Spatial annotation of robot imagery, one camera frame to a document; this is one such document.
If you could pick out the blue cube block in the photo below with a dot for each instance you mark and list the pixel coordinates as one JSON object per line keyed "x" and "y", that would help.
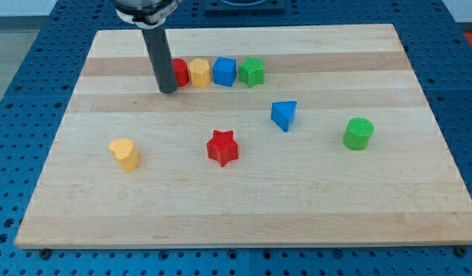
{"x": 224, "y": 71}

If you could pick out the yellow heart block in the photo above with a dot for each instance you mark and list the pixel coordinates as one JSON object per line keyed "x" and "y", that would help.
{"x": 125, "y": 153}

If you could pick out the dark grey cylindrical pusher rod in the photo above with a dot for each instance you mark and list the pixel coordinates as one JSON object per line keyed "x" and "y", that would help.
{"x": 160, "y": 57}

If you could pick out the blue triangle block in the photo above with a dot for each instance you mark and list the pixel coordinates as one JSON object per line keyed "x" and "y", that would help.
{"x": 283, "y": 113}

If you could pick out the wooden board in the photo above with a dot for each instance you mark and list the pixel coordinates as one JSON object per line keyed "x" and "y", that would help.
{"x": 301, "y": 188}

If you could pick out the red star block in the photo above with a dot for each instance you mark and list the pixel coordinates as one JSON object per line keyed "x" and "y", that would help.
{"x": 222, "y": 147}

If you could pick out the yellow hexagon block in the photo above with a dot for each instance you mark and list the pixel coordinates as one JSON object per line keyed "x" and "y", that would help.
{"x": 200, "y": 72}

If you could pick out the red cylinder block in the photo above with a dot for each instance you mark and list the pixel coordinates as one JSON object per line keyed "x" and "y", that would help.
{"x": 181, "y": 71}

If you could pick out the green star block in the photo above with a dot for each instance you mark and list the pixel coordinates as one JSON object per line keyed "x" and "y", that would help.
{"x": 252, "y": 71}

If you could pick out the green cylinder block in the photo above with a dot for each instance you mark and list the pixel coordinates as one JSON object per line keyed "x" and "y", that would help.
{"x": 358, "y": 133}

